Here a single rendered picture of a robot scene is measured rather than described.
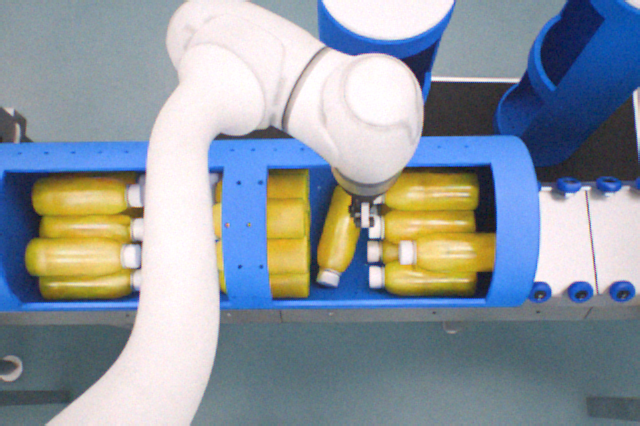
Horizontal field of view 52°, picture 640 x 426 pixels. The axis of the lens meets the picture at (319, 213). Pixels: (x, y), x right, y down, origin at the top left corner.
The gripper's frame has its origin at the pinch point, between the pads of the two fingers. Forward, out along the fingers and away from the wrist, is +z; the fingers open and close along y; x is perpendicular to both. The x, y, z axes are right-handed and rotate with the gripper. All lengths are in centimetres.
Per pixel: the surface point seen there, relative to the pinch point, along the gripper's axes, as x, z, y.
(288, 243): 11.5, 7.3, -3.9
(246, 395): 33, 120, -29
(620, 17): -53, 21, 44
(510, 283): -22.5, 2.4, -11.5
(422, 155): -9.6, -1.7, 7.7
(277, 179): 13.4, 7.0, 6.9
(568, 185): -39.9, 21.4, 9.8
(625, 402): -75, 91, -31
